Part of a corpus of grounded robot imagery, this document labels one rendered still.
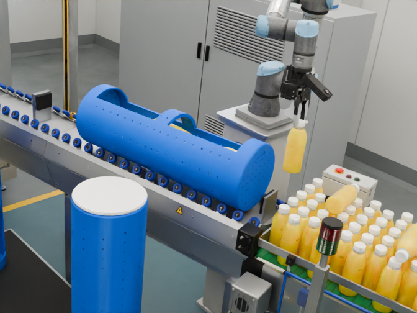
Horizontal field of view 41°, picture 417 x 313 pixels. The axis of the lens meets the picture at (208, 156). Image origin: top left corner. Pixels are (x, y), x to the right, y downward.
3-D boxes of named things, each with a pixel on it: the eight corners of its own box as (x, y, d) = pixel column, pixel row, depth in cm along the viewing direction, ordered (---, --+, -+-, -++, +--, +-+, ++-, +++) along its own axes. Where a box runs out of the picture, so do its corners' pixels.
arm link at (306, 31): (320, 20, 192) (319, 23, 185) (315, 52, 196) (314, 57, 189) (297, 18, 194) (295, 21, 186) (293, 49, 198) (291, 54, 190)
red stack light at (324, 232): (324, 227, 172) (326, 216, 170) (344, 235, 169) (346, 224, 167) (315, 236, 167) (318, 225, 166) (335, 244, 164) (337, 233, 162)
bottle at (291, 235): (272, 258, 208) (280, 217, 200) (286, 253, 212) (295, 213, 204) (285, 269, 203) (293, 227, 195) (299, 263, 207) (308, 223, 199)
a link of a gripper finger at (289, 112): (283, 124, 203) (288, 99, 200) (298, 128, 199) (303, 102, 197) (278, 124, 200) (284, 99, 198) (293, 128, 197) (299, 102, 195)
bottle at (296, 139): (303, 169, 210) (311, 125, 203) (297, 176, 204) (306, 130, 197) (285, 164, 212) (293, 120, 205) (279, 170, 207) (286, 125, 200)
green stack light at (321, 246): (321, 241, 174) (324, 227, 172) (340, 249, 171) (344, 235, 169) (312, 249, 169) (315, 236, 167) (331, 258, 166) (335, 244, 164)
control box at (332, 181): (328, 184, 244) (332, 163, 239) (372, 201, 234) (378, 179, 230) (318, 192, 236) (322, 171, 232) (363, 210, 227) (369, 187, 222)
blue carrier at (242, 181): (120, 128, 282) (118, 76, 267) (272, 192, 240) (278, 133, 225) (77, 151, 262) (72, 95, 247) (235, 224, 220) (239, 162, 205)
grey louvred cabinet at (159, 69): (158, 108, 573) (168, -41, 510) (334, 199, 441) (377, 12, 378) (114, 119, 537) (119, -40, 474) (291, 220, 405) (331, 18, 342)
